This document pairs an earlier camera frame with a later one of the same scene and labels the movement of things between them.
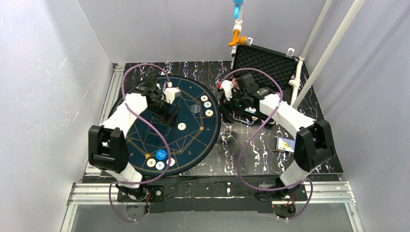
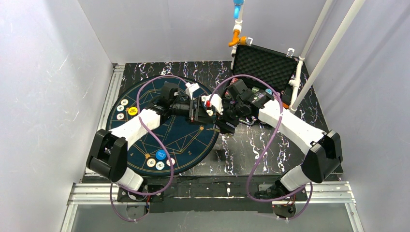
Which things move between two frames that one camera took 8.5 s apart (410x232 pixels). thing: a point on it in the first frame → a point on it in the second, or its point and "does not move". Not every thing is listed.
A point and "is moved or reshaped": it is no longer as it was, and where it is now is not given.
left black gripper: [167, 112] → [195, 110]
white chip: [181, 126] is moved or reshaped
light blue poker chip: [159, 165] does not move
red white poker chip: [172, 162] does not move
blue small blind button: [160, 154] does not move
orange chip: [151, 162] does not move
